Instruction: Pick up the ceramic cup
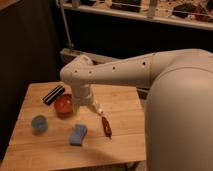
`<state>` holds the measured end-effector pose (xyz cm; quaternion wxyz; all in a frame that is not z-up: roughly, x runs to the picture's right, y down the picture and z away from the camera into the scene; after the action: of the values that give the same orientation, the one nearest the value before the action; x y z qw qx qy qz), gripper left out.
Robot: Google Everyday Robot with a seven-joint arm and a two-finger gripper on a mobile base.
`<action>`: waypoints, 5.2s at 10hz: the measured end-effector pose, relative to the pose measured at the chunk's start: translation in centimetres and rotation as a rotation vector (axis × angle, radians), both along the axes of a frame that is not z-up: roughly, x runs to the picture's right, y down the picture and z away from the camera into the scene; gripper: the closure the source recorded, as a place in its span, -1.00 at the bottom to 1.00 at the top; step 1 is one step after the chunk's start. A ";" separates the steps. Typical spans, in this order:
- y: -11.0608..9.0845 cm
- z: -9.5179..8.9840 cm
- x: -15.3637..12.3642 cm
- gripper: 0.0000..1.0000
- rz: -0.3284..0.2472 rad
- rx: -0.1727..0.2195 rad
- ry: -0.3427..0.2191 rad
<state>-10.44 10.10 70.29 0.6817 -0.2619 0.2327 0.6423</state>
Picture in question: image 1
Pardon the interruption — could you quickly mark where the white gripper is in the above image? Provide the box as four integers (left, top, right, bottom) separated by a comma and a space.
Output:
71, 84, 102, 115

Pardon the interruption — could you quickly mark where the blue ceramic cup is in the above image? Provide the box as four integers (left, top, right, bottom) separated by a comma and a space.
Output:
31, 115, 48, 133

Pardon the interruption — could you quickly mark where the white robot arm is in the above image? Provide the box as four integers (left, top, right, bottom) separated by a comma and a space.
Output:
60, 49, 213, 171

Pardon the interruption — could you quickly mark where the blue sponge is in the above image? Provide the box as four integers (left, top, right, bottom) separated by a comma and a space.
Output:
69, 124, 87, 146

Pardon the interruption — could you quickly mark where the red bowl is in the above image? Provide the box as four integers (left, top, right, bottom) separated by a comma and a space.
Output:
54, 94, 73, 115

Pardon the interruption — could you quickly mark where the black striped box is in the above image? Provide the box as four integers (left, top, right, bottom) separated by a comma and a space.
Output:
43, 85, 65, 105

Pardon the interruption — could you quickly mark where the wooden table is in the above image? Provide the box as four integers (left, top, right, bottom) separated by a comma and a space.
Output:
0, 83, 146, 171

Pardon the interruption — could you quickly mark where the metal vertical pole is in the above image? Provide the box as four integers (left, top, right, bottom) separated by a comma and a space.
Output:
59, 0, 74, 50

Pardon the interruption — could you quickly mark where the cluttered back shelf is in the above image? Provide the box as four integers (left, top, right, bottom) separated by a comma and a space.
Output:
55, 0, 213, 31

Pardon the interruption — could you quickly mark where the red handled tool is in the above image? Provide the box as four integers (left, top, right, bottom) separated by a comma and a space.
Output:
102, 117, 112, 138

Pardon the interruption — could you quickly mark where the grey metal rail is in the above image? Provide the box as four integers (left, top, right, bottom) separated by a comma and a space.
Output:
59, 47, 118, 66

